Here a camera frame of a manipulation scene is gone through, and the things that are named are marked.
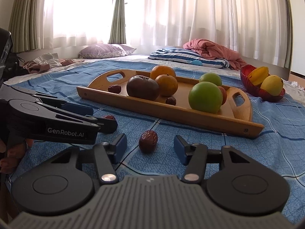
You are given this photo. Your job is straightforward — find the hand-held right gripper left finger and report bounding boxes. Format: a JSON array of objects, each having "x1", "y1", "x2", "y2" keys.
[{"x1": 51, "y1": 133, "x2": 128, "y2": 185}]

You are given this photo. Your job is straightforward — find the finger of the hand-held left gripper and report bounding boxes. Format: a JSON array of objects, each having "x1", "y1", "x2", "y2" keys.
[
  {"x1": 55, "y1": 114, "x2": 119, "y2": 134},
  {"x1": 9, "y1": 85, "x2": 94, "y2": 116}
]

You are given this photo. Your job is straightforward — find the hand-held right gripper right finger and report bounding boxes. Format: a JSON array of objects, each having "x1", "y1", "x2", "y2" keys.
[{"x1": 173, "y1": 135, "x2": 256, "y2": 186}]

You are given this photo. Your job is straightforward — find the wooden tray with handles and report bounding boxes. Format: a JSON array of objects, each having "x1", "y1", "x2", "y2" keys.
[{"x1": 76, "y1": 69, "x2": 265, "y2": 139}]

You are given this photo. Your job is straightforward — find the green apple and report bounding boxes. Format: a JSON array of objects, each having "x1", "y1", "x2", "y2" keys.
[
  {"x1": 188, "y1": 81, "x2": 223, "y2": 114},
  {"x1": 199, "y1": 73, "x2": 222, "y2": 87}
]

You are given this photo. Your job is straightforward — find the orange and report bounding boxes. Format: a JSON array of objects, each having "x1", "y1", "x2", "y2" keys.
[
  {"x1": 150, "y1": 65, "x2": 177, "y2": 80},
  {"x1": 155, "y1": 74, "x2": 179, "y2": 97}
]

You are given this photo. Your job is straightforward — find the red apple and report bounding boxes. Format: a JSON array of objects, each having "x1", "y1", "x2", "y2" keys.
[{"x1": 218, "y1": 86, "x2": 228, "y2": 106}]

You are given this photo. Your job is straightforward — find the person's left hand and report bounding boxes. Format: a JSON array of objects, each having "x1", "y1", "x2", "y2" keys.
[{"x1": 0, "y1": 137, "x2": 34, "y2": 174}]

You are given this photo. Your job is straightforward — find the dark brown round fruit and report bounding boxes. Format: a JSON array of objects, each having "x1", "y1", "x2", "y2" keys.
[{"x1": 126, "y1": 75, "x2": 160, "y2": 101}]

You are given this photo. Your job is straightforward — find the white garment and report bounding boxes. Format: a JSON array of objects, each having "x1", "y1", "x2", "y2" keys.
[{"x1": 36, "y1": 53, "x2": 63, "y2": 68}]

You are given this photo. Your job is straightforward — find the pink clothes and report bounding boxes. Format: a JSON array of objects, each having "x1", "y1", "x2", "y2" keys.
[{"x1": 22, "y1": 58, "x2": 84, "y2": 74}]

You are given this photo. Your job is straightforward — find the black bag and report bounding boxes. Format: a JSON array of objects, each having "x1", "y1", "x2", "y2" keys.
[{"x1": 3, "y1": 51, "x2": 28, "y2": 79}]

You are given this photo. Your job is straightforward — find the purple pillow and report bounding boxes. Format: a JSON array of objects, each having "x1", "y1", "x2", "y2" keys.
[{"x1": 78, "y1": 43, "x2": 137, "y2": 59}]

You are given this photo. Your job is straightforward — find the grey bed sheet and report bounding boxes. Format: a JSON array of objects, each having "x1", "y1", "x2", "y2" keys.
[{"x1": 3, "y1": 45, "x2": 305, "y2": 96}]

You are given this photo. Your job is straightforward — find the blue white striped pillow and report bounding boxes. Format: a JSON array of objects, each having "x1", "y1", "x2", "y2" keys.
[{"x1": 148, "y1": 48, "x2": 230, "y2": 68}]

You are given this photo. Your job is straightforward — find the red glass bowl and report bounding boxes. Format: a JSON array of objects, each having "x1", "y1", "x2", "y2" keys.
[{"x1": 240, "y1": 64, "x2": 286, "y2": 103}]

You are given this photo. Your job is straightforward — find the blue checked bedsheet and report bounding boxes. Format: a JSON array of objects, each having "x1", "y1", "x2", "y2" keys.
[{"x1": 5, "y1": 60, "x2": 305, "y2": 225}]

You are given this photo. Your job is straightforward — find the grey-green curtain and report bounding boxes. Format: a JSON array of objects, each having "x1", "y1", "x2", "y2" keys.
[
  {"x1": 283, "y1": 0, "x2": 293, "y2": 76},
  {"x1": 108, "y1": 0, "x2": 128, "y2": 45},
  {"x1": 8, "y1": 0, "x2": 48, "y2": 53}
]

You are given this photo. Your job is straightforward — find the pink blanket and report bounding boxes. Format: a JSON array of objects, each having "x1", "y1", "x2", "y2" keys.
[{"x1": 183, "y1": 39, "x2": 248, "y2": 71}]

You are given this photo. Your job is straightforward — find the yellow starfruit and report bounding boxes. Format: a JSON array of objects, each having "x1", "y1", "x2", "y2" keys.
[{"x1": 247, "y1": 66, "x2": 270, "y2": 86}]

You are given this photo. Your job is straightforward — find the yellow mango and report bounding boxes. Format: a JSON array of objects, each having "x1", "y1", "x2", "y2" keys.
[{"x1": 260, "y1": 75, "x2": 284, "y2": 96}]

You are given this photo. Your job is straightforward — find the white sheer curtain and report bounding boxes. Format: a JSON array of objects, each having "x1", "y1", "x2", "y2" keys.
[{"x1": 43, "y1": 0, "x2": 290, "y2": 60}]

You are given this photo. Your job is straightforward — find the white wardrobe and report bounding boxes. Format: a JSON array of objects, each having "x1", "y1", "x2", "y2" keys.
[{"x1": 289, "y1": 0, "x2": 305, "y2": 74}]

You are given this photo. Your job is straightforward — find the wooden bed frame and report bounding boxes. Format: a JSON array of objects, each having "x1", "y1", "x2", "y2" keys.
[{"x1": 238, "y1": 56, "x2": 290, "y2": 80}]

